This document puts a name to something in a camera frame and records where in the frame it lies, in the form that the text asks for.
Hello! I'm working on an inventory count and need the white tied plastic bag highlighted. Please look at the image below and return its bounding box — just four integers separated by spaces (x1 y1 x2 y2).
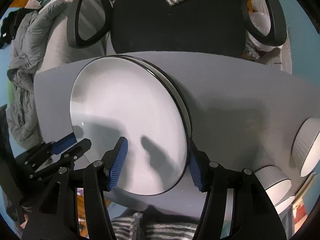
247 0 274 52

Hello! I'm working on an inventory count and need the black clothes pile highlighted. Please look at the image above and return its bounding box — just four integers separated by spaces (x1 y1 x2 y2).
1 8 23 49

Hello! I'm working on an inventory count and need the white ribbed bowl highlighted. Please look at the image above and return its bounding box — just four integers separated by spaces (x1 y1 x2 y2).
292 118 320 178
254 165 292 205
275 196 295 214

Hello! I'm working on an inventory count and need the black office chair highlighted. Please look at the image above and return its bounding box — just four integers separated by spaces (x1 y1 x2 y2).
67 0 287 57

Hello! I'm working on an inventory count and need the grey quilted duvet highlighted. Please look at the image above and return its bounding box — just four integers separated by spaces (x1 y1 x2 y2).
7 0 68 150

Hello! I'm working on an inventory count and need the white plate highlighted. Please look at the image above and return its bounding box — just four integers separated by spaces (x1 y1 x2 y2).
70 57 187 196
117 54 193 143

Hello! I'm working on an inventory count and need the striped grey white fabric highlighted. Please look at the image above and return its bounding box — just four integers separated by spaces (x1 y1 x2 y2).
111 211 197 239

